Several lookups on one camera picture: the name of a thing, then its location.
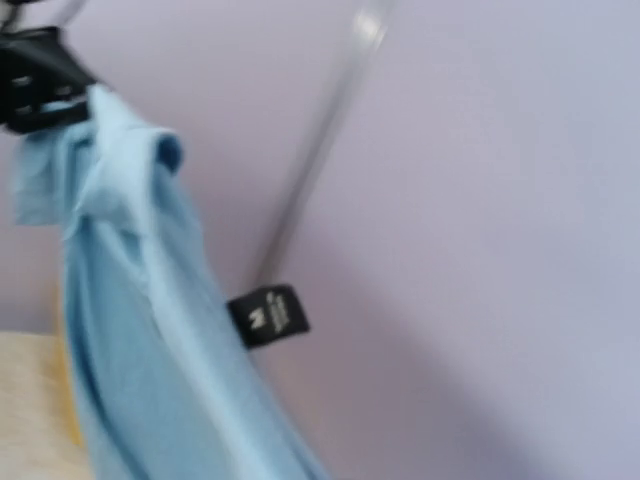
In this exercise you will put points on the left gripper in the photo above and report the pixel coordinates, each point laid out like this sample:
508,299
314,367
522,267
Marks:
43,85

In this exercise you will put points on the left aluminium frame post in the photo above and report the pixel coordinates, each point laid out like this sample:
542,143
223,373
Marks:
367,31

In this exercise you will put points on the light blue printed t-shirt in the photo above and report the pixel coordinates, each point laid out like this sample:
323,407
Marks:
162,375

